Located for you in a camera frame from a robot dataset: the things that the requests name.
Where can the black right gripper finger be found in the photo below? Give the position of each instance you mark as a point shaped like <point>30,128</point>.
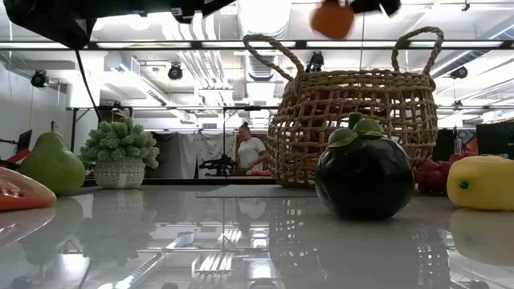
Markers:
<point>363,5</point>
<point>391,6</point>

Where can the orange fruit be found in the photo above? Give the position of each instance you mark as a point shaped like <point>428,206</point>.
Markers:
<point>332,22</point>

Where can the bright red grape bunch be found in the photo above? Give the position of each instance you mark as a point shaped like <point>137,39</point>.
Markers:
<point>431,176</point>

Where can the dark purple mangosteen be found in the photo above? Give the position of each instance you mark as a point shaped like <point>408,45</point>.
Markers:
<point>361,180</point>

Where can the yellow bell pepper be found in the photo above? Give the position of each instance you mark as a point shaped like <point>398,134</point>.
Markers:
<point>486,184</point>

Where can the green pear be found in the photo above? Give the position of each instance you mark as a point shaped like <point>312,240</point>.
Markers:
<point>52,168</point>

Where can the orange papaya slice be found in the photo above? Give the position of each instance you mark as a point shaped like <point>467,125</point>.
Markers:
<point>20,196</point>

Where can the black background robot arm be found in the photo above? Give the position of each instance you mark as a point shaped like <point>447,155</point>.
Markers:
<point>219,164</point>

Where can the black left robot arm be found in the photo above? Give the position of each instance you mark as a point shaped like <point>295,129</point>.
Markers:
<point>52,20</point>

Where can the black ceiling spotlight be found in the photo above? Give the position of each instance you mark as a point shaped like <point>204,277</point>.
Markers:
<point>39,78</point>
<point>459,72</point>
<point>175,72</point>

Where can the colourful poster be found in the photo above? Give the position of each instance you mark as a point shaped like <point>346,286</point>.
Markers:
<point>467,140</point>

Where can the black monitor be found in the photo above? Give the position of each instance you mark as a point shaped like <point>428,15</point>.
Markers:
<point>496,140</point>

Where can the person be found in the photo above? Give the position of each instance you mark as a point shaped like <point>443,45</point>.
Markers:
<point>251,152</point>

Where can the grey hanging cloth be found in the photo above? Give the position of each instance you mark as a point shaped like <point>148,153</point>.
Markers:
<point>176,154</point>

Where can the green plant in white pot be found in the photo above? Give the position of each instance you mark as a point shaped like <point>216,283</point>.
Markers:
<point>120,140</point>

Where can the black and red background equipment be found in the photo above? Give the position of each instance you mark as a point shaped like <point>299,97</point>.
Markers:
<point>22,146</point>

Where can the black overhead camera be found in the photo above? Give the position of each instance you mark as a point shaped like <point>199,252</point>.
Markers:
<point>316,62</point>

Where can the black overhead frame bar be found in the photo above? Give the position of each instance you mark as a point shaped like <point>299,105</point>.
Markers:
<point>192,44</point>

